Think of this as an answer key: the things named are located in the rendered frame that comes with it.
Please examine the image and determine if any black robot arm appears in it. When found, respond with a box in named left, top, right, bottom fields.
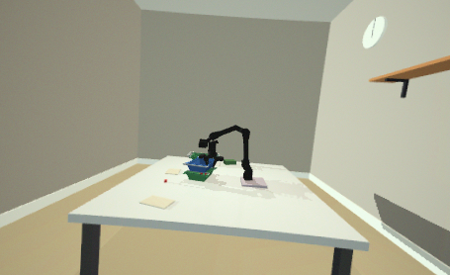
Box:
left=199, top=125, right=253, bottom=180

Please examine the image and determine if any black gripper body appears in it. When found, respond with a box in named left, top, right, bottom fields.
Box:
left=199, top=149, right=224, bottom=161

